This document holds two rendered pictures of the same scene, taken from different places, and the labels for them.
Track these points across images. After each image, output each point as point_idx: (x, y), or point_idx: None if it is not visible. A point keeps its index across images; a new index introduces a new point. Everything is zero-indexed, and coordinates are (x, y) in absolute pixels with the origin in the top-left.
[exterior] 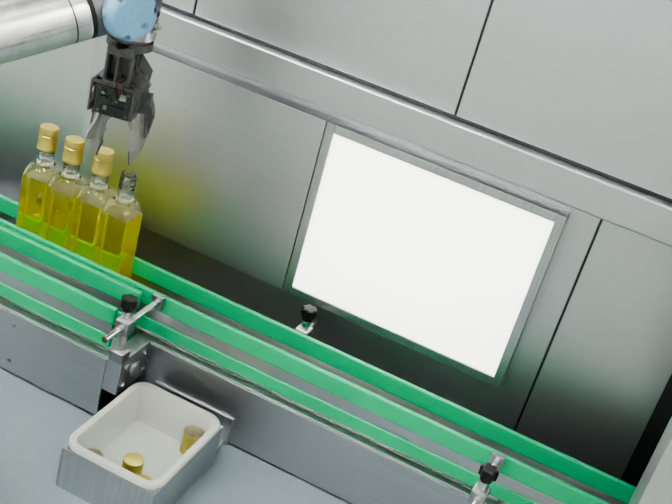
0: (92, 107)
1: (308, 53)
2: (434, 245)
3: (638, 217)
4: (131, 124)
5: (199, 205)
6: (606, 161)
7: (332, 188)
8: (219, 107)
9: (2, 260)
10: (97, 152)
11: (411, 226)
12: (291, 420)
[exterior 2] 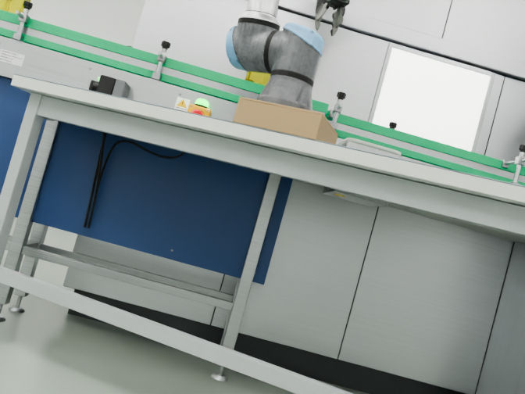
0: (317, 7)
1: (375, 16)
2: (440, 94)
3: (522, 70)
4: (335, 16)
5: (323, 89)
6: (504, 51)
7: (391, 73)
8: (336, 40)
9: (261, 87)
10: (318, 28)
11: (429, 86)
12: None
